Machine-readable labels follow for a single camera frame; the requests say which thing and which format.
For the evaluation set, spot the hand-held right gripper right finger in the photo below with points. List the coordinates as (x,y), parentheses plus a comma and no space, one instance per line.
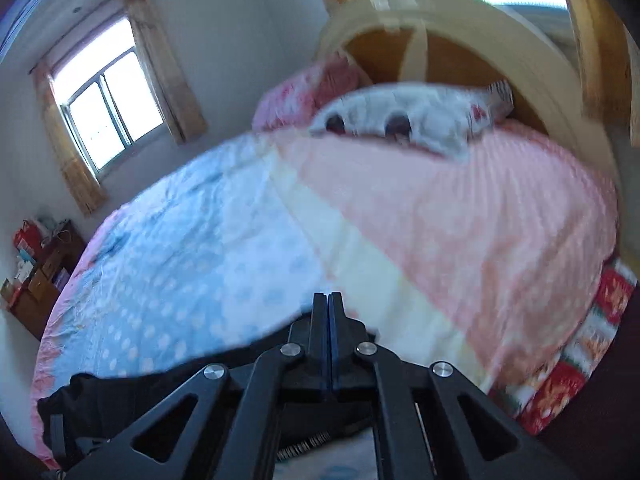
(336,345)

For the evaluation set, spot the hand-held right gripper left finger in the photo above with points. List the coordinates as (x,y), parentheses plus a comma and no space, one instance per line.
(320,345)

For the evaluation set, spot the dotted pastel bedsheet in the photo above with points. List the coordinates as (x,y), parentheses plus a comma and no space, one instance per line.
(400,220)

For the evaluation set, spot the red patterned blanket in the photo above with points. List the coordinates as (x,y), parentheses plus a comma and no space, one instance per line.
(555,385)

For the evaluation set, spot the pink pillow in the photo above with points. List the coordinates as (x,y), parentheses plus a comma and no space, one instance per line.
(305,95)

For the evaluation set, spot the grey white folded blanket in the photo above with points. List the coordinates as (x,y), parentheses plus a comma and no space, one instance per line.
(425,110)

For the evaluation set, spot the pastel storage box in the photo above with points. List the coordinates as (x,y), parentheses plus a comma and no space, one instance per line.
(62,279)

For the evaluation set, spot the wooden desk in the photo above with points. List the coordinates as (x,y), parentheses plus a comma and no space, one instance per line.
(40,295)

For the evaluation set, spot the white red printed pillow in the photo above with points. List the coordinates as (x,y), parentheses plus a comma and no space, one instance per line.
(500,100)

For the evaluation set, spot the cardboard box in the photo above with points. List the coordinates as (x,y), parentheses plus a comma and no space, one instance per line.
(10,292)

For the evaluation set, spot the red gift box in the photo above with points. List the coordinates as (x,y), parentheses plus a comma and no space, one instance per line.
(24,237)

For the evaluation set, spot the beige curtain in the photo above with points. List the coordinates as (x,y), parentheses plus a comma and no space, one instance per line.
(65,160)
(160,60)

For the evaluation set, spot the sliding pane window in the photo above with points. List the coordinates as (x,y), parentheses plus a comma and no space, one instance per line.
(115,95)

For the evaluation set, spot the wooden arched headboard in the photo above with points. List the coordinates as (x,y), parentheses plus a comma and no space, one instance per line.
(505,35)

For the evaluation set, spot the wooden wardrobe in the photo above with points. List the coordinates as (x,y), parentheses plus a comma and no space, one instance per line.
(605,60)

